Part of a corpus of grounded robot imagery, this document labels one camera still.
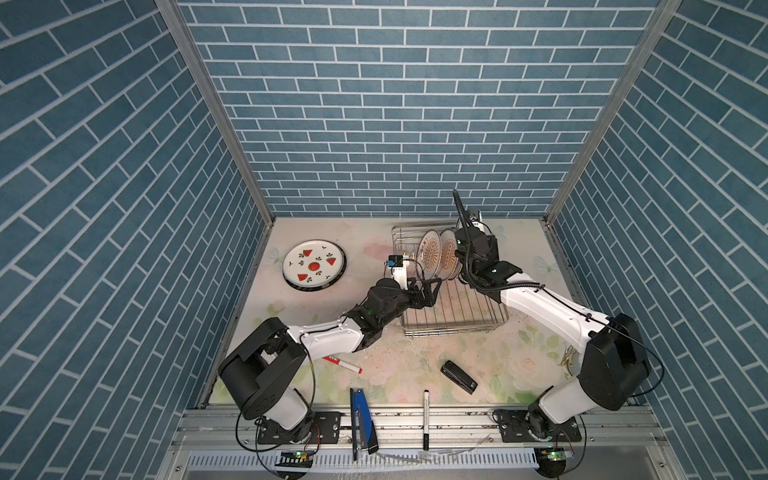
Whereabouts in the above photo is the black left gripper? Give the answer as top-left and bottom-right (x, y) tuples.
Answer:
(377, 275), (441, 330)

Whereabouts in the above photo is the floral patterned plate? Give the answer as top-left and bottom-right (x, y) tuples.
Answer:
(438, 228), (461, 280)

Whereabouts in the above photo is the watermelon pattern white plate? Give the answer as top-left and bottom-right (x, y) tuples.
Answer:
(282, 239), (347, 289)

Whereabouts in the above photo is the black rimmed cream plate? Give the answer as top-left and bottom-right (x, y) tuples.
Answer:
(281, 239), (348, 293)

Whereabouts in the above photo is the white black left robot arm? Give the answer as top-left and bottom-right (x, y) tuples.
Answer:
(218, 278), (442, 431)

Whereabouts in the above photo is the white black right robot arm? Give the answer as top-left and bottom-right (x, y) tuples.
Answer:
(456, 225), (651, 438)

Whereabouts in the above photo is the orange sunburst white plate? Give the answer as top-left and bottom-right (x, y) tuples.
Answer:
(417, 229), (442, 280)

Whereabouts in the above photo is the black stapler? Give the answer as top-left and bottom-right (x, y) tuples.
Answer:
(440, 360), (478, 395)

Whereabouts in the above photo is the red white marker pen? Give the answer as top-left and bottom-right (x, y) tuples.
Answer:
(324, 356), (362, 374)

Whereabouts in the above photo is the white alarm clock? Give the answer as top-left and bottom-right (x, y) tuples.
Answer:
(560, 346), (577, 369)

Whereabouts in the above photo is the black white marker pen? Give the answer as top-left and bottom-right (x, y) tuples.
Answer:
(422, 390), (430, 452)

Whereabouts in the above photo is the blue black box cutter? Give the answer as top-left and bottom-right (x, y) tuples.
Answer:
(350, 388), (379, 461)

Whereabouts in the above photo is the chrome wire dish rack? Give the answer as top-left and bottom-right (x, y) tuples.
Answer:
(391, 221), (508, 337)

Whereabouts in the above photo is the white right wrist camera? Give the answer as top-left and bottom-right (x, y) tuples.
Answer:
(466, 208), (485, 232)

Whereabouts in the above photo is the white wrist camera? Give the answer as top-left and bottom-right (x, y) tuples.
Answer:
(466, 208), (485, 232)
(386, 254), (408, 290)

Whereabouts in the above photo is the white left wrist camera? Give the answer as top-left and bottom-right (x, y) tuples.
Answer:
(386, 254), (408, 290)

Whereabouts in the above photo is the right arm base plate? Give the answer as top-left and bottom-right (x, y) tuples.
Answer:
(491, 409), (583, 443)

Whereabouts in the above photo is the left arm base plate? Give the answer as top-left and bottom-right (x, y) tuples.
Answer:
(257, 411), (342, 445)

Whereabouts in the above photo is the aluminium front rail frame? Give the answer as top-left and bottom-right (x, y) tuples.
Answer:
(158, 405), (684, 479)

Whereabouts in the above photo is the white slotted cable duct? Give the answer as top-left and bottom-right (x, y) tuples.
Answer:
(186, 447), (539, 473)

